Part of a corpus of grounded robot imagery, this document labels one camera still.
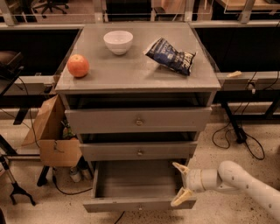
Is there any black office chair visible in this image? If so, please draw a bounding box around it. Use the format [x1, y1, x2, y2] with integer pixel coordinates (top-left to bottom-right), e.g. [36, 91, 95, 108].
[32, 0, 69, 18]

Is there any blue chip bag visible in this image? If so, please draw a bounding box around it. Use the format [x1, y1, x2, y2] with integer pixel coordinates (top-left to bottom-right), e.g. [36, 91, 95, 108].
[143, 38, 196, 76]

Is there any grey top drawer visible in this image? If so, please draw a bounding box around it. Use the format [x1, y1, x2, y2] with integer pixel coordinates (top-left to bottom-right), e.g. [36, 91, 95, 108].
[65, 107, 212, 134]

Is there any black floor cable right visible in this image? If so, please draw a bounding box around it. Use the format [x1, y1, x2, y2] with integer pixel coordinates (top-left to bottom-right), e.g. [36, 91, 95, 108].
[211, 73, 280, 161]

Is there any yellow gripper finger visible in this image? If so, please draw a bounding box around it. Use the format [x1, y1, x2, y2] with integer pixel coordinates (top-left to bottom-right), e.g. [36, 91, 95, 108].
[171, 187, 193, 207]
[172, 162, 189, 175]

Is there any silver can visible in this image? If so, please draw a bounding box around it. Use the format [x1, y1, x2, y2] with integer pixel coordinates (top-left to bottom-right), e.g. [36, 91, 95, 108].
[69, 166, 81, 183]

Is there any small yellow foam piece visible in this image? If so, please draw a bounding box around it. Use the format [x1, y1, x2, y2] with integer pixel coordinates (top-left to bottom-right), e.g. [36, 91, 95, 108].
[227, 71, 242, 78]

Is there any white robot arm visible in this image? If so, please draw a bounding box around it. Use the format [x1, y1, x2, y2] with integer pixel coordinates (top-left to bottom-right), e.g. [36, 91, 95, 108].
[171, 161, 280, 221]

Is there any black floor cable front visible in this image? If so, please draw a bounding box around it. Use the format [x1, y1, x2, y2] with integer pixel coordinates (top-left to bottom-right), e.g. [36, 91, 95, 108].
[52, 167, 126, 224]

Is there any black floor cable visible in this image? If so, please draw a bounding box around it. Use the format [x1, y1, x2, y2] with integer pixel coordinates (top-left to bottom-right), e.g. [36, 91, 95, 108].
[52, 167, 126, 224]
[211, 73, 280, 161]

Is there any white ceramic bowl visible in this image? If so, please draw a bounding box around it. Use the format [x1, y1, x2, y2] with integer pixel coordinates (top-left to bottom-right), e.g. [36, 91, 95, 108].
[103, 31, 134, 55]

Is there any grey middle drawer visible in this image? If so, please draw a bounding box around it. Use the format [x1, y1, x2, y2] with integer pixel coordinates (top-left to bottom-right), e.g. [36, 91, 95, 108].
[80, 141, 197, 161]

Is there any grey bottom drawer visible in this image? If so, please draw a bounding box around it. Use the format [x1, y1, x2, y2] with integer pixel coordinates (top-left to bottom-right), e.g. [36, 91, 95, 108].
[82, 159, 198, 214]

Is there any grey drawer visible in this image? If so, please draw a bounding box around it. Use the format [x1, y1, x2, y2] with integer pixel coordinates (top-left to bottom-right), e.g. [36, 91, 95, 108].
[65, 107, 212, 134]
[82, 159, 198, 214]
[80, 141, 197, 161]

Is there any green bottle in box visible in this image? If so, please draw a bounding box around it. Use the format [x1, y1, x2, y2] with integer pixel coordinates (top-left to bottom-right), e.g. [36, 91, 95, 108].
[61, 120, 75, 140]

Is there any open cardboard box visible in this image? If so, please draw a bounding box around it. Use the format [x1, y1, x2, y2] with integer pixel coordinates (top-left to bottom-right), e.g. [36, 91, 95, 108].
[22, 95, 81, 167]

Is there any black tripod stand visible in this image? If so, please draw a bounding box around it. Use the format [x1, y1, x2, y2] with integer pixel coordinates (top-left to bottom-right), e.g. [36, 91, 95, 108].
[0, 135, 36, 206]

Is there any grey drawer cabinet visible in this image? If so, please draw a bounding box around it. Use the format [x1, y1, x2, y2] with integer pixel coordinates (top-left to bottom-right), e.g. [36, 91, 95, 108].
[54, 22, 221, 176]

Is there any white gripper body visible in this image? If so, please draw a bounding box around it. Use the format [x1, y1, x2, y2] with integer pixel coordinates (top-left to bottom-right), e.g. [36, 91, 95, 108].
[185, 169, 220, 193]

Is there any orange red apple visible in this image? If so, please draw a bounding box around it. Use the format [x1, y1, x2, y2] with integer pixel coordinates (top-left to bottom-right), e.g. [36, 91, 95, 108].
[66, 54, 89, 78]

